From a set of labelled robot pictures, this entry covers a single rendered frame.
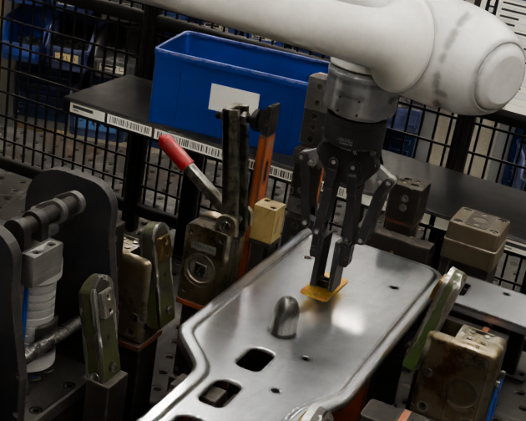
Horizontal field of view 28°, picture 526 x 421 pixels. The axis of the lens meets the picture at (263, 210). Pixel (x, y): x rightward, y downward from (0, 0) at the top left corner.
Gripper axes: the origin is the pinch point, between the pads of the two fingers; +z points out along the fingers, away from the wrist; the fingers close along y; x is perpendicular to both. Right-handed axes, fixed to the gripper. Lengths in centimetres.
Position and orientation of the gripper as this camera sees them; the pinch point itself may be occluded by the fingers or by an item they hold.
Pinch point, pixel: (329, 261)
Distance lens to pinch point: 135.7
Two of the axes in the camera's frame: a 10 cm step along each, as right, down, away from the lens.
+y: 8.9, 2.9, -3.5
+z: -1.5, 9.1, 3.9
